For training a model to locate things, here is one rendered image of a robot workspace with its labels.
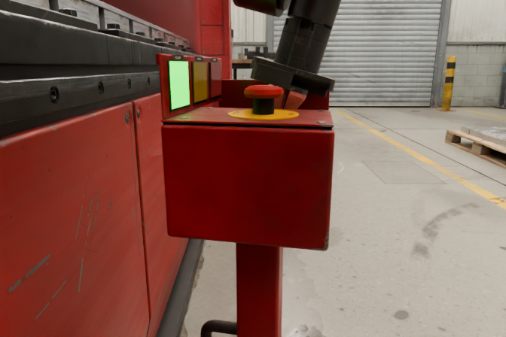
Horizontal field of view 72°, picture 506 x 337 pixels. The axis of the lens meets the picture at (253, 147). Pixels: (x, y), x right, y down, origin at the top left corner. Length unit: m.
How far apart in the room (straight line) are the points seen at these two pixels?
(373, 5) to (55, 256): 7.38
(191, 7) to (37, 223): 1.81
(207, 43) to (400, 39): 5.97
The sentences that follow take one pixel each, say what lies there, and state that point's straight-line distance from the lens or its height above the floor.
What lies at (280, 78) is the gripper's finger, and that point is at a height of 0.81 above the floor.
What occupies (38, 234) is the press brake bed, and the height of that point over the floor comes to 0.67.
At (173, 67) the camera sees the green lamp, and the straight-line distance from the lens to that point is 0.35.
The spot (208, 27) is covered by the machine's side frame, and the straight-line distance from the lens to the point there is 2.09.
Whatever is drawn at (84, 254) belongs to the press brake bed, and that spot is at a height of 0.60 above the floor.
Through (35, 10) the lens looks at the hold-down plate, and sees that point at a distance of 0.55.
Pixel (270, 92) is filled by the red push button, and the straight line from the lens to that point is 0.34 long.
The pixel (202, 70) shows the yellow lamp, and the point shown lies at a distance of 0.43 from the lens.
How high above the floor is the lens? 0.83
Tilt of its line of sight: 13 degrees down
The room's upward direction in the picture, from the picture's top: straight up
